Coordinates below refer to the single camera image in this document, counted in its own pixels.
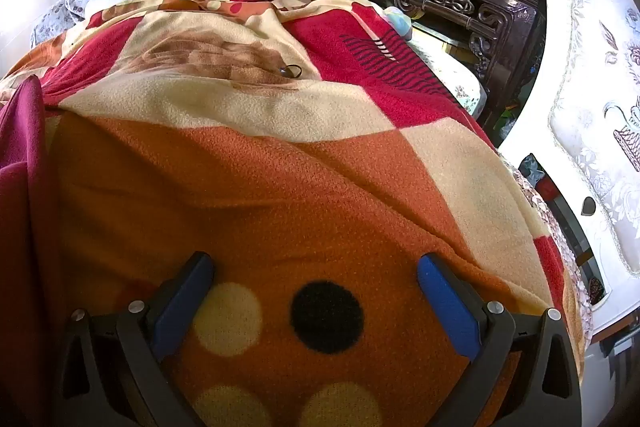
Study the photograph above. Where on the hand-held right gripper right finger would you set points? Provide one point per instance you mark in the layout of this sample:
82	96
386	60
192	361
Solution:
450	302

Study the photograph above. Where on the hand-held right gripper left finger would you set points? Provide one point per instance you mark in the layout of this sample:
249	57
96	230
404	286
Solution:
180	302

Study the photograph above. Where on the maroon garment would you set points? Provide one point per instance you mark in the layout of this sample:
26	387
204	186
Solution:
20	157

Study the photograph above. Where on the orange red cream printed blanket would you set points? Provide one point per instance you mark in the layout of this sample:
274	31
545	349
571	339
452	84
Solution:
300	182

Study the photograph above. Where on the floral mattress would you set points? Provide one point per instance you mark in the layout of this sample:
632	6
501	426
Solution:
450	77

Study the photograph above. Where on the white upholstered chair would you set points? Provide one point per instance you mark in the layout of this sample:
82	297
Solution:
590	57

